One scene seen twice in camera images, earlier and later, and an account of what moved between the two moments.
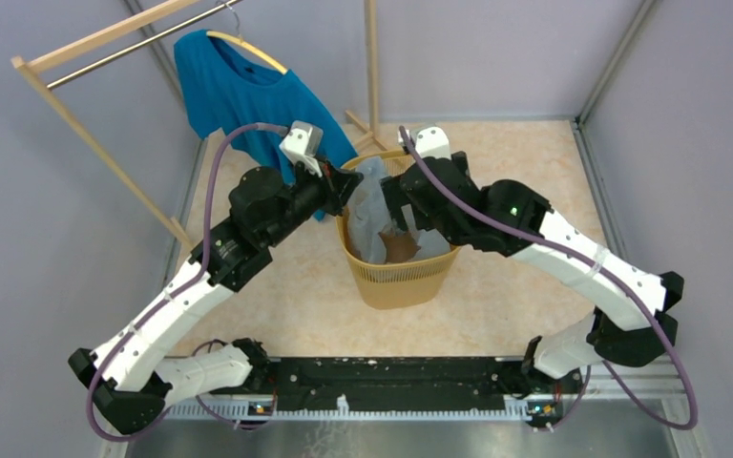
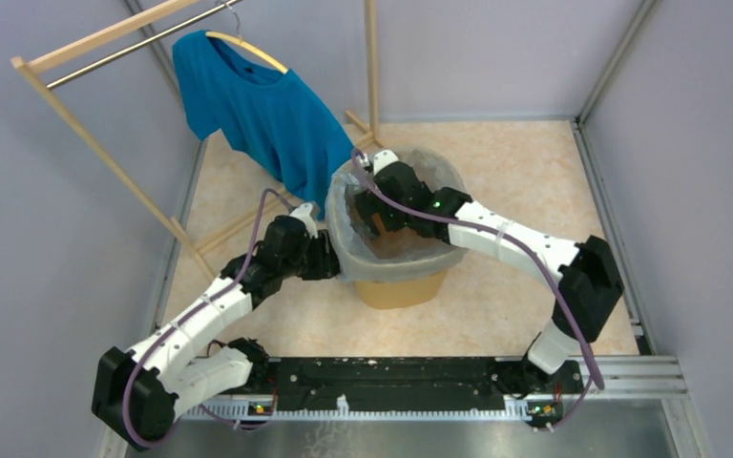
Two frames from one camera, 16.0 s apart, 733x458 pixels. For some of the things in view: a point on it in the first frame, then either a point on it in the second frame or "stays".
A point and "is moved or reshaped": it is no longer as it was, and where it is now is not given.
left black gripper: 336,184 -> 327,263
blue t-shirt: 219,89 stays
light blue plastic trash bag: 369,217 is moved or reshaped
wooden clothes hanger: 251,48 stays
